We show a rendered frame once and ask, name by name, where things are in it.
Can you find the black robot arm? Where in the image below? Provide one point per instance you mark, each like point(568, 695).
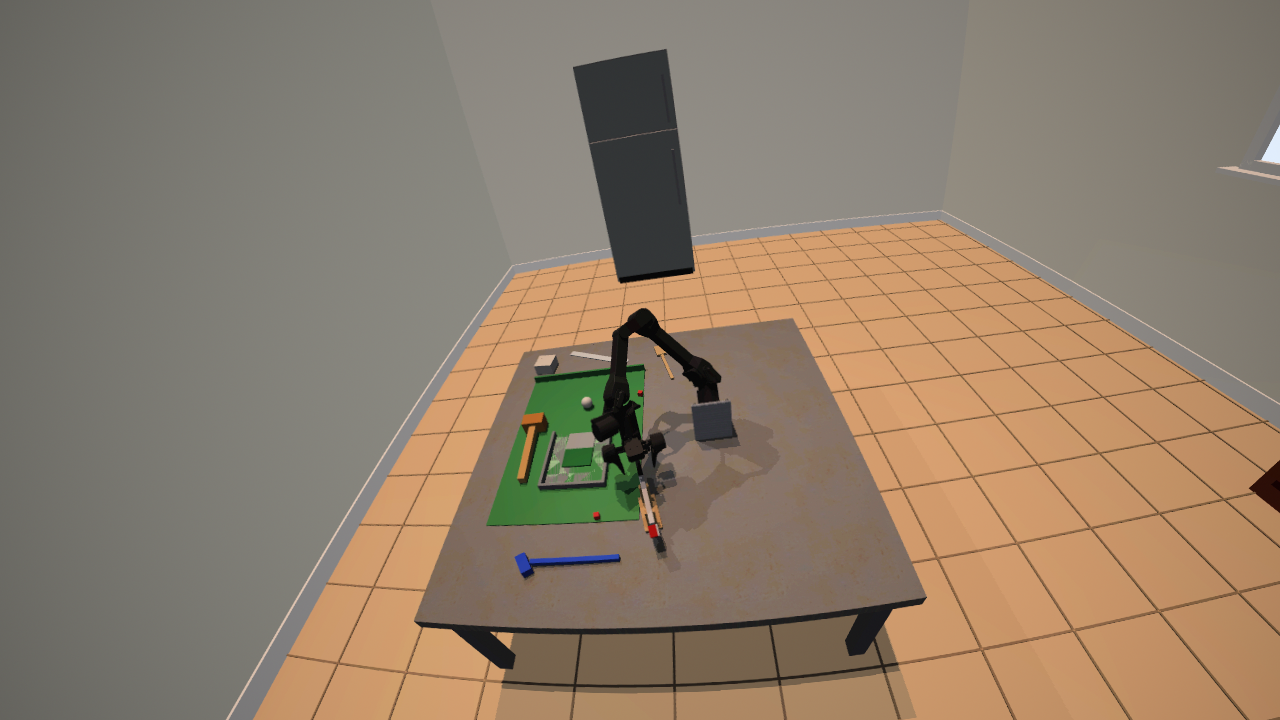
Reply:
point(616, 393)

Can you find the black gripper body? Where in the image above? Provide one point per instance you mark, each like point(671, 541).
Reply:
point(657, 441)

